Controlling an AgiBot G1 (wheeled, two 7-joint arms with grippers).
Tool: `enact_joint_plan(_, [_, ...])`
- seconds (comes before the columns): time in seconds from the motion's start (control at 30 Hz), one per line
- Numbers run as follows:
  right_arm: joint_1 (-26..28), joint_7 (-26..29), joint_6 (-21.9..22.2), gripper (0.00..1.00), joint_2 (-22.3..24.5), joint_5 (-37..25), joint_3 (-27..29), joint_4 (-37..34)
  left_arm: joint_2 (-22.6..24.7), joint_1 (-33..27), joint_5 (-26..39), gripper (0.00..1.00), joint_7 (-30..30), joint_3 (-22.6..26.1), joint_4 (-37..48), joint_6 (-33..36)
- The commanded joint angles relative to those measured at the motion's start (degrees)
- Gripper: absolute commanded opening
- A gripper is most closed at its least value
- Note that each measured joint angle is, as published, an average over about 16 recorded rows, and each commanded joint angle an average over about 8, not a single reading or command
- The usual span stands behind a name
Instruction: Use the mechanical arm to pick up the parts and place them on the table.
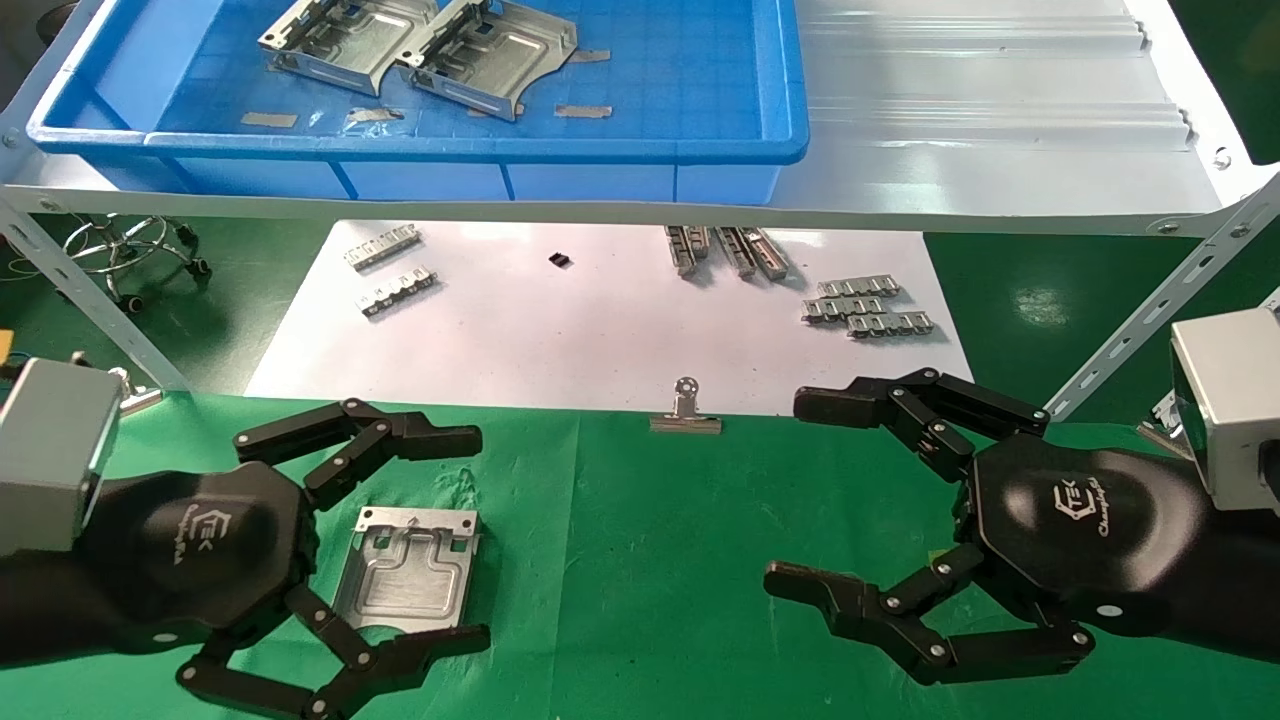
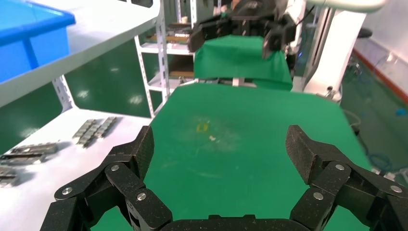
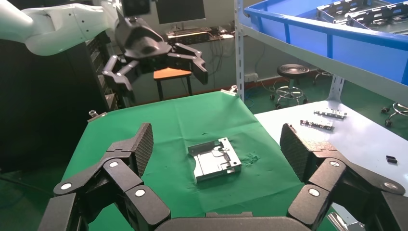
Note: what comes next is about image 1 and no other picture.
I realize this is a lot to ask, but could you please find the white paper sheet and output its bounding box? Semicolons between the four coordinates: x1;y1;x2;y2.
243;219;984;422

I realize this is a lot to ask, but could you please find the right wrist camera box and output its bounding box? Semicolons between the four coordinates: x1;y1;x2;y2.
1167;304;1280;514

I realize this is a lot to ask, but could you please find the blue plastic bin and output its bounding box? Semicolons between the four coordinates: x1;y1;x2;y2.
26;0;810;207

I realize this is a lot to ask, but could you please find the stamped metal bracket plate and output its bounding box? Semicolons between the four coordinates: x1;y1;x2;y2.
257;0;442;99
329;504;484;632
399;0;580;124

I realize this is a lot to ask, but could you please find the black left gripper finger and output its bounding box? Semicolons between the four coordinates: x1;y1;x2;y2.
232;397;485;512
175;584;494;720

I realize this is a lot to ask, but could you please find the grey metal shelf rack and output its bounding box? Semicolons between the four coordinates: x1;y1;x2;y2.
0;0;1280;423

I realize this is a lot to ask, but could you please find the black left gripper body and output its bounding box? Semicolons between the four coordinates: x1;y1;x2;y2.
84;461;322;653

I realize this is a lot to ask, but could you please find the silver binder clip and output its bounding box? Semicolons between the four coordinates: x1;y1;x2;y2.
106;366;165;418
647;375;724;436
1137;391;1187;457

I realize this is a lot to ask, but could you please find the small notched metal rail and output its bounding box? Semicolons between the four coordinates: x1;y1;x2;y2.
357;264;439;319
342;224;422;274
816;276;902;300
799;295;887;326
845;310;936;340

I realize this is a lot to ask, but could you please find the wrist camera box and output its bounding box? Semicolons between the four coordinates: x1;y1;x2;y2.
0;356;124;559
1167;304;1280;514

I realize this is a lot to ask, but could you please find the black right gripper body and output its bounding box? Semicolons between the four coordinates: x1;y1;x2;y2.
955;431;1216;639

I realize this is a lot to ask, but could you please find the chrome stool base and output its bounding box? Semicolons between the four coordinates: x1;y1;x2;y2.
61;212;212;314

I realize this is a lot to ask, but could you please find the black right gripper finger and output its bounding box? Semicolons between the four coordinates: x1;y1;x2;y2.
762;544;1097;688
792;366;1052;482

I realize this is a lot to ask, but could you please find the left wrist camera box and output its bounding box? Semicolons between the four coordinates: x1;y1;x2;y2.
0;356;124;559

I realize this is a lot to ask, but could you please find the green cloth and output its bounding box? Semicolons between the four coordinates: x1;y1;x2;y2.
0;391;1280;720

